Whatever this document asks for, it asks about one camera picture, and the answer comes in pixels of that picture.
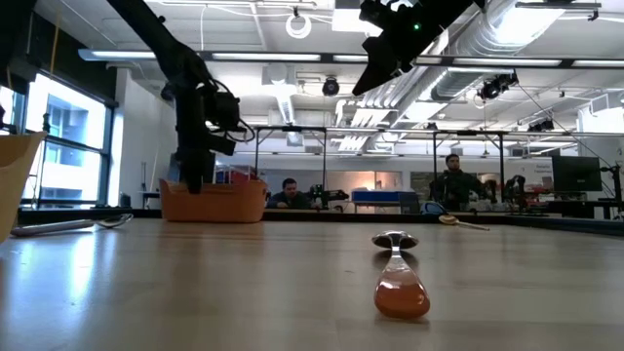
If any silver spoon orange handle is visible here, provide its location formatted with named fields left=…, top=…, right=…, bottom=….
left=370, top=230, right=432, bottom=321

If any yellow plastic bin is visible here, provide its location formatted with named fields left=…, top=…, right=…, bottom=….
left=0, top=131, right=48, bottom=244

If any silver spoon lavender handle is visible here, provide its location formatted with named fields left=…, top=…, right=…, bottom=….
left=9, top=213, right=136, bottom=239

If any red background box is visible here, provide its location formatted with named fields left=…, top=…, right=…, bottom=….
left=215, top=165, right=257, bottom=185

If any orange plastic bin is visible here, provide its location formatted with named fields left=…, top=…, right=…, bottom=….
left=159, top=177, right=269, bottom=224

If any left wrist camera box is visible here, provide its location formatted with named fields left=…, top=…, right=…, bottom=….
left=209, top=91, right=243, bottom=134

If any black ceiling camera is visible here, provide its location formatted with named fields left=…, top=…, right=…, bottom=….
left=321, top=76, right=341, bottom=98

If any black aluminium table frame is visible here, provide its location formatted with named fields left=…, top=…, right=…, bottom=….
left=17, top=207, right=624, bottom=239

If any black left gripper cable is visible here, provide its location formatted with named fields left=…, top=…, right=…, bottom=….
left=213, top=79, right=256, bottom=145

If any person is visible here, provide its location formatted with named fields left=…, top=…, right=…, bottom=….
left=428, top=153, right=488, bottom=214
left=266, top=177, right=323, bottom=211

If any gold spoon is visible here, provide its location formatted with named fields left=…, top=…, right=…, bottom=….
left=437, top=214, right=491, bottom=232

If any long ceiling light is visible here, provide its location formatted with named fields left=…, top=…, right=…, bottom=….
left=212, top=52, right=323, bottom=62
left=77, top=48, right=158, bottom=62

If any blue rounded object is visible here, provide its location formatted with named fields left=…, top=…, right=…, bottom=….
left=420, top=200, right=448, bottom=217

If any dark window frame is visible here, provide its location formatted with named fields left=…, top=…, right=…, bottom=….
left=0, top=92, right=116, bottom=209

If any white coiled cable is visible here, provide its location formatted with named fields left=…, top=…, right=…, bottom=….
left=285, top=13, right=313, bottom=40

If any black background monitor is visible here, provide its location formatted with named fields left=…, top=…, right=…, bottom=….
left=551, top=155, right=604, bottom=193

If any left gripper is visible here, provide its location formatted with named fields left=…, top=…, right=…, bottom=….
left=174, top=82, right=238, bottom=195

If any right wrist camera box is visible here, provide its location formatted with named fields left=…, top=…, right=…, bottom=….
left=359, top=0, right=399, bottom=28

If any silver ventilation duct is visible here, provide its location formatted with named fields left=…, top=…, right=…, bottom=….
left=363, top=0, right=569, bottom=111

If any black ceiling spotlight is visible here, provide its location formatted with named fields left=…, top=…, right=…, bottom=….
left=480, top=72, right=519, bottom=101

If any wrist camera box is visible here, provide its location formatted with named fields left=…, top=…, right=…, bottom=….
left=359, top=0, right=399, bottom=28
left=209, top=91, right=243, bottom=134

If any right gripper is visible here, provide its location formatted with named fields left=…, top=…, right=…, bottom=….
left=351, top=0, right=487, bottom=98

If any blue background table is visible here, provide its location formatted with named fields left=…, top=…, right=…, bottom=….
left=350, top=189, right=409, bottom=205

